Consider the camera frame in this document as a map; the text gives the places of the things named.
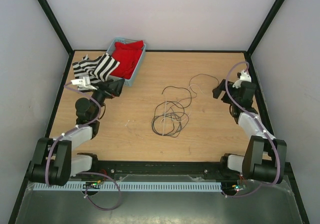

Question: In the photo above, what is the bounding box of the translucent white zip tie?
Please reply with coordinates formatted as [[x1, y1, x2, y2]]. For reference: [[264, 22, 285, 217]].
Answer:
[[162, 100, 167, 136]]

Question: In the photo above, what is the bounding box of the black cage frame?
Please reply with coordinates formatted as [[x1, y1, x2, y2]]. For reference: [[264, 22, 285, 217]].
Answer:
[[8, 0, 309, 224]]

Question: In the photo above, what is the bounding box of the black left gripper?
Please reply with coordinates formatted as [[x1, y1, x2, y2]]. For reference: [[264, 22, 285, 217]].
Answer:
[[88, 78, 125, 120]]

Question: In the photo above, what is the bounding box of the light blue slotted cable duct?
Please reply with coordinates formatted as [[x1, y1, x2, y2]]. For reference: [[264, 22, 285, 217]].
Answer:
[[33, 181, 221, 193]]

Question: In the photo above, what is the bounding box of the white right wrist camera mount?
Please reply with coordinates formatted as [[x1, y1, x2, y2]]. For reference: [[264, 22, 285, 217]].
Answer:
[[232, 70, 252, 89]]

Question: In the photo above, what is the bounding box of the black thin wire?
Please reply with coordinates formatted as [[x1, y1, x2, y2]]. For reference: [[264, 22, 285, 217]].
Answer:
[[161, 73, 220, 110]]

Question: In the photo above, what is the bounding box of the grey thin wire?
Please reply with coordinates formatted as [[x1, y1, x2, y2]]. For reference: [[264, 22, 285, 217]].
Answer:
[[152, 103, 188, 135]]

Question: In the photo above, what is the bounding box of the red cloth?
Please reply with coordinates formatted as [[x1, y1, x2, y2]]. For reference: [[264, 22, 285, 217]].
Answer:
[[110, 40, 144, 80]]

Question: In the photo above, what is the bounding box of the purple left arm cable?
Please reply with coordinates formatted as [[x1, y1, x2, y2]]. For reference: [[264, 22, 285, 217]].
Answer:
[[44, 82, 123, 211]]

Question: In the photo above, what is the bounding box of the black white striped cloth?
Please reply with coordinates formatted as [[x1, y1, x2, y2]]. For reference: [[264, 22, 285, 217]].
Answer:
[[72, 53, 120, 85]]

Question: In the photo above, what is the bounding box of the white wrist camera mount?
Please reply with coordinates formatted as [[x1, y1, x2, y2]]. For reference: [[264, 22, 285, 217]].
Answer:
[[71, 76, 97, 90], [232, 70, 252, 89]]

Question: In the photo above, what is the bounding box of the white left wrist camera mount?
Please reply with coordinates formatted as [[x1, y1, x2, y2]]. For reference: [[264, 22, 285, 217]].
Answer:
[[71, 76, 97, 90]]

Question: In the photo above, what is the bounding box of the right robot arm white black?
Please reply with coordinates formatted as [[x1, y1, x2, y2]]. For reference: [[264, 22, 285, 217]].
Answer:
[[212, 79, 287, 184]]

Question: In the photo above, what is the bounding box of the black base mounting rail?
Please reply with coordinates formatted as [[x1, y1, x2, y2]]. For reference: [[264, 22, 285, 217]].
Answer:
[[26, 160, 293, 181]]

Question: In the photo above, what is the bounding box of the light blue plastic basket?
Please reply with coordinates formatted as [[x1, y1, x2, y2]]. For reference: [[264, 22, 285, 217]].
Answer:
[[106, 37, 147, 87]]

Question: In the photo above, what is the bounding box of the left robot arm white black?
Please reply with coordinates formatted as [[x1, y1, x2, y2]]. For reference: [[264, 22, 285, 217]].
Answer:
[[27, 76, 125, 186]]

